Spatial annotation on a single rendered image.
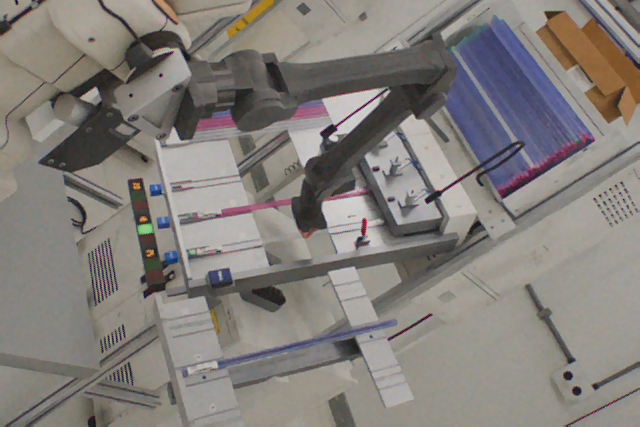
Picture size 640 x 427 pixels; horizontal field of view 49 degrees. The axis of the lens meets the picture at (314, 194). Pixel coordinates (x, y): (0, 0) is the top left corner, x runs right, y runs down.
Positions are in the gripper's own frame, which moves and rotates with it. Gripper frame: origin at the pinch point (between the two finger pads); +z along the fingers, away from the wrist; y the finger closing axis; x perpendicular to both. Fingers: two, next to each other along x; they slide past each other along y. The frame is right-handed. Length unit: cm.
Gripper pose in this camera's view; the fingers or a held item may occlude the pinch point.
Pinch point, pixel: (305, 233)
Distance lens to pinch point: 179.3
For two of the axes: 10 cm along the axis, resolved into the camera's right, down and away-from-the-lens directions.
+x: -9.5, 1.6, -2.8
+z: -1.2, 6.3, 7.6
